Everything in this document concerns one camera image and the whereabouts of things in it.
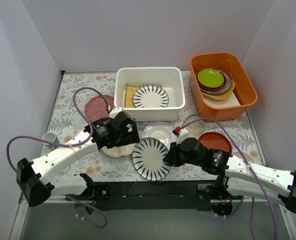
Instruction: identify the pale blue rimmed plate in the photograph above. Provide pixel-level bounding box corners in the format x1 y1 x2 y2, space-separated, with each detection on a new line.
142 122 177 150

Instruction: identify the pink polka dot plate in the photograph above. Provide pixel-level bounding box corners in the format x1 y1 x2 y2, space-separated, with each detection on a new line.
84 95 109 122

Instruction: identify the yellow bamboo mat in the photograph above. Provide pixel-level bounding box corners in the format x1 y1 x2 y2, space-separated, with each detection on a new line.
124 83 140 108

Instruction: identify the blue striped white plate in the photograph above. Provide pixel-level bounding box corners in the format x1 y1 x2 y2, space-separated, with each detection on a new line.
133 85 169 108

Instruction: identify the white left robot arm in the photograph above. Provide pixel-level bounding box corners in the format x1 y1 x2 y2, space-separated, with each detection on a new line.
16 111 140 207

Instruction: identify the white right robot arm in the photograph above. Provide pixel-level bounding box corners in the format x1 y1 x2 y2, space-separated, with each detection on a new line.
163 137 296 214

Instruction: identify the white plastic bin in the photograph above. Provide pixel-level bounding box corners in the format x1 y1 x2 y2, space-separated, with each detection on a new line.
114 67 186 122

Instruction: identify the white board in bin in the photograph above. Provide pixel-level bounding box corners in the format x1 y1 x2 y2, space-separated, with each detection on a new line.
204 93 240 108

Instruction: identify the orange plastic bin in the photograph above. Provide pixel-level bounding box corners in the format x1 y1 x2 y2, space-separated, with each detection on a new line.
189 52 258 121

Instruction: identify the cream divided plate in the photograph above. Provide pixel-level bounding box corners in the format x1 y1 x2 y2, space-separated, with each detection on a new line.
101 143 135 159

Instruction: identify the speckled beige plate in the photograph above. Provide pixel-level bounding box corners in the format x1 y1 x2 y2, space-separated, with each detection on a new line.
182 113 205 139

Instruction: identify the red brown plate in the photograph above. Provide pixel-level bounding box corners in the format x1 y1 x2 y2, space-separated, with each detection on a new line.
198 131 232 153

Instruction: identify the floral table mat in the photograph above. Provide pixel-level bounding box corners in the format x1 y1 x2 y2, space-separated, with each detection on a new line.
47 70 266 182

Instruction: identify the black rimmed white bowl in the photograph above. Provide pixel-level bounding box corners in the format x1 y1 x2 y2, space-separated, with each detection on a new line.
233 152 254 163

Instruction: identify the woven yellow basket tray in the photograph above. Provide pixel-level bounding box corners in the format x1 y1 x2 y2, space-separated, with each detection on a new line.
202 81 236 100

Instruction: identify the white small cup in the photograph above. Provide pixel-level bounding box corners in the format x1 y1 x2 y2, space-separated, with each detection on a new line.
41 132 60 147

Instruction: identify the brown plate under green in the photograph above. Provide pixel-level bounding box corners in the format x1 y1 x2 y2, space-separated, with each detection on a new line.
197 80 223 90

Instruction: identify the grey round plate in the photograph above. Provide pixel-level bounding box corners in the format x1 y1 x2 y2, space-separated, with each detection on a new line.
200 71 232 95

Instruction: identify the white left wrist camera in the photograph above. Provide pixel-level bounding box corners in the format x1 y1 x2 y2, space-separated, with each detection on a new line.
106 106 123 119

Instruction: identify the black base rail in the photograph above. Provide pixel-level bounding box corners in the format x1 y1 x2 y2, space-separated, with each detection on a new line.
90 180 229 211

